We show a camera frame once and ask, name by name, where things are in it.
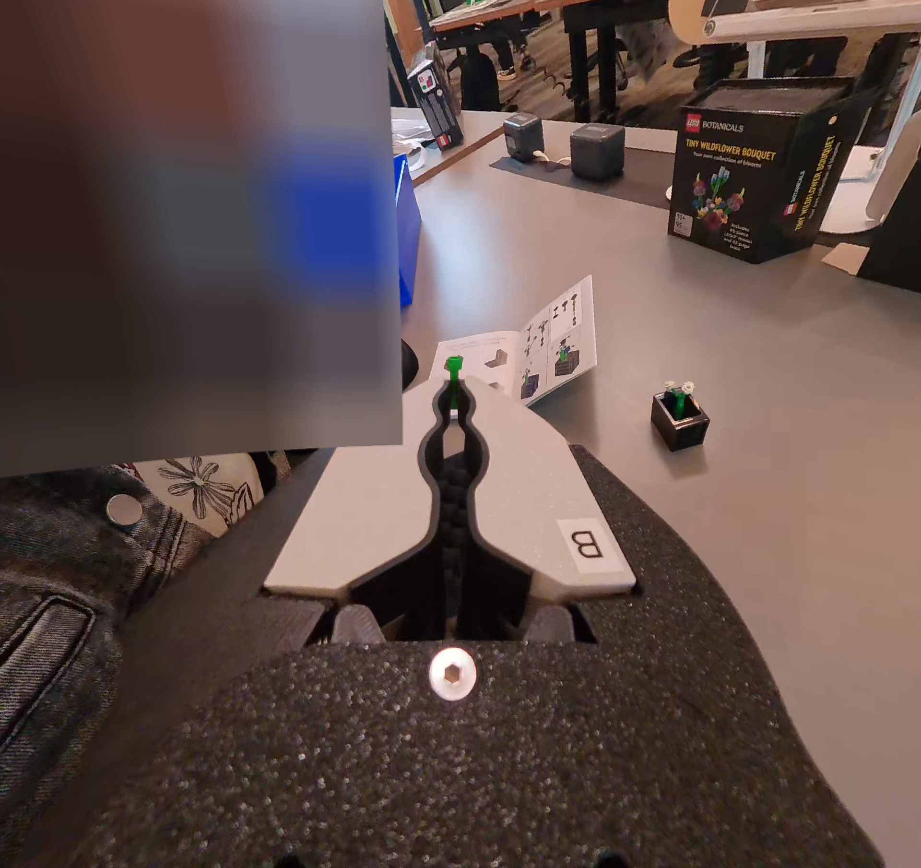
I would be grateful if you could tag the black office chair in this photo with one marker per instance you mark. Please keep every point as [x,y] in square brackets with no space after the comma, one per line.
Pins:
[480,83]

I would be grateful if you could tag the person's denim jacket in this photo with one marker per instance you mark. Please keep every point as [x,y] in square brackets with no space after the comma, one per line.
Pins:
[57,594]

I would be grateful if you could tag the lego instruction booklet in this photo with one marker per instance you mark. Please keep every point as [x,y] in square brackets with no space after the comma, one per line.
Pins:
[561,335]

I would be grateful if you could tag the black lego pot with flowers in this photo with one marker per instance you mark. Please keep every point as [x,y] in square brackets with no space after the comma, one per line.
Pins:
[680,427]

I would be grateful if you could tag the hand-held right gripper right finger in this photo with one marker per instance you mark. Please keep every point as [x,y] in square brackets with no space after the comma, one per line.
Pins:
[539,501]

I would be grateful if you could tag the black table mat strip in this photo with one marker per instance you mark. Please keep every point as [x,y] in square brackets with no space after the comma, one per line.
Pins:
[633,177]

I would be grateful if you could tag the black lego set box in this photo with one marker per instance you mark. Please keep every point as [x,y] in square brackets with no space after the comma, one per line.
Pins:
[727,184]

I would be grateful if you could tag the small black printed box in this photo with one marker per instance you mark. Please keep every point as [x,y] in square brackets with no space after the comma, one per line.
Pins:
[435,105]

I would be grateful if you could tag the green lego stem with cap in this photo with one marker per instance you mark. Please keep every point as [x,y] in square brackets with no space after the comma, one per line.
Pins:
[454,371]

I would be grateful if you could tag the grey cube charger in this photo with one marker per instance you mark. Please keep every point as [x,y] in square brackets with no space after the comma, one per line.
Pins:
[597,152]

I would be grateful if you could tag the person's floral shirt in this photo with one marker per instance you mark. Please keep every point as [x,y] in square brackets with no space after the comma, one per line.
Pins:
[208,486]

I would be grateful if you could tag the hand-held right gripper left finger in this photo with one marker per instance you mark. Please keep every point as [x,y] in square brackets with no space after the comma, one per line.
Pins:
[360,515]

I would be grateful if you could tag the blue plastic bin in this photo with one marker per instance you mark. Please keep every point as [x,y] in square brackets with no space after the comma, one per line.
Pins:
[407,234]

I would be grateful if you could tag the dark cube charger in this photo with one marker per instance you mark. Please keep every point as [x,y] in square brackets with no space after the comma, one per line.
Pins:
[522,135]

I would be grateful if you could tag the plain black box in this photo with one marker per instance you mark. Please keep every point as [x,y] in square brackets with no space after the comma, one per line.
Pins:
[896,249]

